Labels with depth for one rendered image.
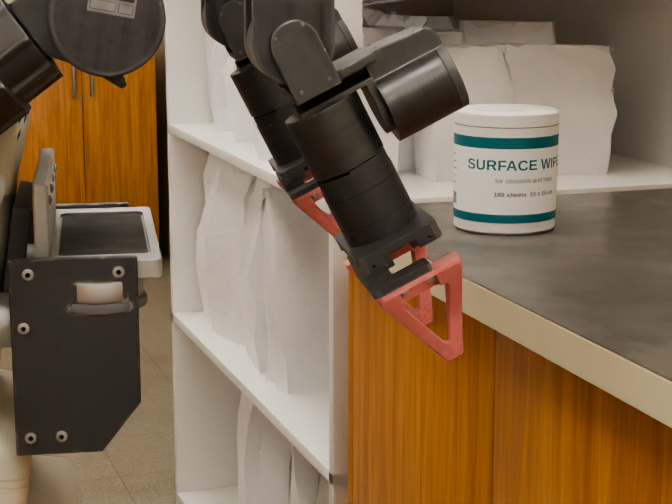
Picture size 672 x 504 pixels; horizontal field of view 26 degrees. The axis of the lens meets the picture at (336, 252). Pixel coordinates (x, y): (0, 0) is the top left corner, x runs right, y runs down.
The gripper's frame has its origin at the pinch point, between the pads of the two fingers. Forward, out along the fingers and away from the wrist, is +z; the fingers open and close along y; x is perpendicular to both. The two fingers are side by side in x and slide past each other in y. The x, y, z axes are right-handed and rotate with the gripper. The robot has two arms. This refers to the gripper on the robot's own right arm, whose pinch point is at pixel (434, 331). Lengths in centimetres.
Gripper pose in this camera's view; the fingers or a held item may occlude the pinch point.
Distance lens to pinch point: 111.3
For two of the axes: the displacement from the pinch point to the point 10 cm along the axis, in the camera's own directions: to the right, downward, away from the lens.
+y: -1.6, -2.0, 9.7
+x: -8.8, 4.7, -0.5
